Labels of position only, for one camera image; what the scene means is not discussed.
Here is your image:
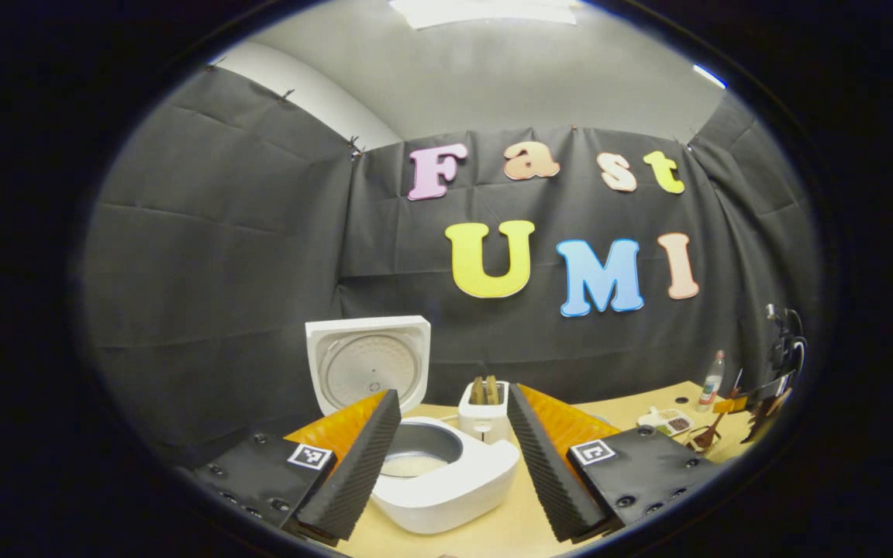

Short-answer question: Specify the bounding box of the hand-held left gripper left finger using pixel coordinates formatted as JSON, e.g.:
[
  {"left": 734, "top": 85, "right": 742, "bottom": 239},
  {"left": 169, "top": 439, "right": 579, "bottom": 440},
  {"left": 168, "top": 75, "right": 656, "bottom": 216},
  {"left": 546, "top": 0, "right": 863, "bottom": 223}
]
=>
[{"left": 181, "top": 387, "right": 402, "bottom": 543}]

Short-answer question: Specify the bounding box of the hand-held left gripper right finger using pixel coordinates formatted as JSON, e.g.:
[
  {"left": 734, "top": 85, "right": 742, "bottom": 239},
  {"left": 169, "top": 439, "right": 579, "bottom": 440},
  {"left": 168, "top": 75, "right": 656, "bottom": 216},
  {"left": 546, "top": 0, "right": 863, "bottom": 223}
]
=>
[{"left": 507, "top": 383, "right": 729, "bottom": 543}]

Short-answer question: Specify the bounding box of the brown wooden spoon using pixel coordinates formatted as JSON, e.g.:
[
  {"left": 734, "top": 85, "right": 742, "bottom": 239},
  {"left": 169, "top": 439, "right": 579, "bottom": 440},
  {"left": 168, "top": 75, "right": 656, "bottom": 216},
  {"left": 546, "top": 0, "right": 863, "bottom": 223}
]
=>
[{"left": 687, "top": 409, "right": 731, "bottom": 453}]

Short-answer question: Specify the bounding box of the white rice cooker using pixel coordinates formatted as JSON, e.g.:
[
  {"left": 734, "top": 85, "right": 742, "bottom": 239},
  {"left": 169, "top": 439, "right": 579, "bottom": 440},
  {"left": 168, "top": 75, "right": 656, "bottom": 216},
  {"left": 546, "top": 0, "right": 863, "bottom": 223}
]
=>
[{"left": 305, "top": 315, "right": 521, "bottom": 536}]

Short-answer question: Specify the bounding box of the clear plastic water bottle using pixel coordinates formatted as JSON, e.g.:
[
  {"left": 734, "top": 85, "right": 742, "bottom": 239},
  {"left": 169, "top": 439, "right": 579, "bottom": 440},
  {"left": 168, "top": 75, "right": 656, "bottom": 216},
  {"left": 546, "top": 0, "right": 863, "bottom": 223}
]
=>
[{"left": 698, "top": 350, "right": 726, "bottom": 413}]

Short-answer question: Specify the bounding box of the white divided tray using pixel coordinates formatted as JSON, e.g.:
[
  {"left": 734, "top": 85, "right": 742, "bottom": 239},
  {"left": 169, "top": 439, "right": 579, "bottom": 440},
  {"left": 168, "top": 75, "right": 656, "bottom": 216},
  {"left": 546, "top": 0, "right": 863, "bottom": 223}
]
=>
[{"left": 637, "top": 407, "right": 695, "bottom": 437}]

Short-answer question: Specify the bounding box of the white toaster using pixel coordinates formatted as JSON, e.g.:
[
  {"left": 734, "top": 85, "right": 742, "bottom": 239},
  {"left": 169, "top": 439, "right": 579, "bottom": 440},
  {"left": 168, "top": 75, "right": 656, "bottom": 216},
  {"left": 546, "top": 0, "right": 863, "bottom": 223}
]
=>
[{"left": 458, "top": 380, "right": 511, "bottom": 444}]

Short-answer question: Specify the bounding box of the large ceiling light panel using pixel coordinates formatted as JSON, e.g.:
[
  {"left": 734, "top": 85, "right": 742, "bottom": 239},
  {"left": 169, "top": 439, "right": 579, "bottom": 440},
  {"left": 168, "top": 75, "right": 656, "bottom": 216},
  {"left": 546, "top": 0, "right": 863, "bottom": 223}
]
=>
[{"left": 388, "top": 0, "right": 579, "bottom": 30}]

